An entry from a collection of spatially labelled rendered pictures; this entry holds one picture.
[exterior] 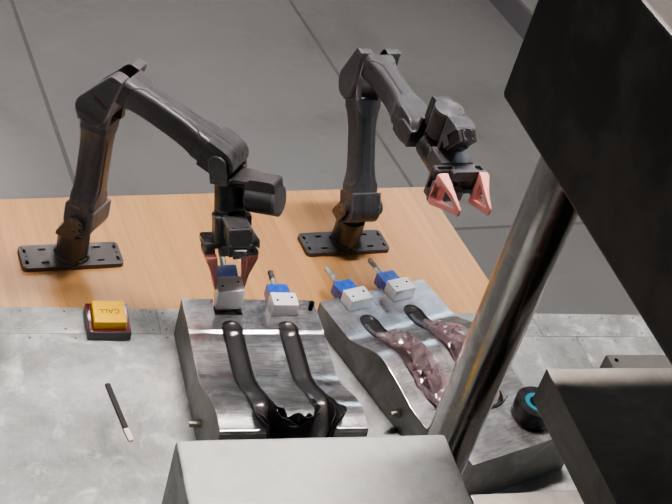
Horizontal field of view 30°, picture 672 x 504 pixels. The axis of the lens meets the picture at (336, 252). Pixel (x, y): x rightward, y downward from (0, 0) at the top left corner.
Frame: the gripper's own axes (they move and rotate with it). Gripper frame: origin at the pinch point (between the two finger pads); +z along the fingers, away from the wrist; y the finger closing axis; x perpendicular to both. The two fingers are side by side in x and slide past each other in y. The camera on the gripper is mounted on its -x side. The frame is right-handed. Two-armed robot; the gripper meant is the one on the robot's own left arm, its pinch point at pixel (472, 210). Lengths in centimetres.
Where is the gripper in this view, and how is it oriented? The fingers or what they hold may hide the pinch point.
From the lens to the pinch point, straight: 223.8
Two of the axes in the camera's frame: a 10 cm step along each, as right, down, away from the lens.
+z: 3.4, 6.6, -6.7
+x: -2.5, 7.5, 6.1
